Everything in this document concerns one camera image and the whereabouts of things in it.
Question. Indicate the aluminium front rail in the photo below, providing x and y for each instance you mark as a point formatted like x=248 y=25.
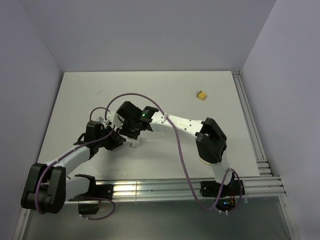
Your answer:
x=181 y=189

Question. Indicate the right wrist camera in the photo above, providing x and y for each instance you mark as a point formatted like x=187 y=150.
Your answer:
x=114 y=119

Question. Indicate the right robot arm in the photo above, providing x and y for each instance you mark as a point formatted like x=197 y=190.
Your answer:
x=209 y=138

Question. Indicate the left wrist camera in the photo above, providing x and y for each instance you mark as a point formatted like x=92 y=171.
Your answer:
x=98 y=122

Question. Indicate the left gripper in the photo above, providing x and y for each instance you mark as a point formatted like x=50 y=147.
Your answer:
x=115 y=141

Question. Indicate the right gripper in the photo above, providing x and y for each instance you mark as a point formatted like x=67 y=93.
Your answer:
x=123 y=132

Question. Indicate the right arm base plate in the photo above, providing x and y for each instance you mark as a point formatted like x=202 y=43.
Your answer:
x=211 y=189

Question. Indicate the small yellow plug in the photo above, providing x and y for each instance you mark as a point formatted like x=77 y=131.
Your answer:
x=201 y=95

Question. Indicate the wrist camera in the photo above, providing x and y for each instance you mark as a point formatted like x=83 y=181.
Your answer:
x=114 y=119
x=98 y=122

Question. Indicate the aluminium side rail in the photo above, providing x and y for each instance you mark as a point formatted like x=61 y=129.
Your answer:
x=260 y=156

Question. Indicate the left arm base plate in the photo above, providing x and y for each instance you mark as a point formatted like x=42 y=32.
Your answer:
x=100 y=191

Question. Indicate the white cube power socket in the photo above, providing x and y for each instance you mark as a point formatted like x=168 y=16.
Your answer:
x=131 y=142

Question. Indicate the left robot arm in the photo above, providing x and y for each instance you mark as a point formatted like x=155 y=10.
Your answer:
x=48 y=185

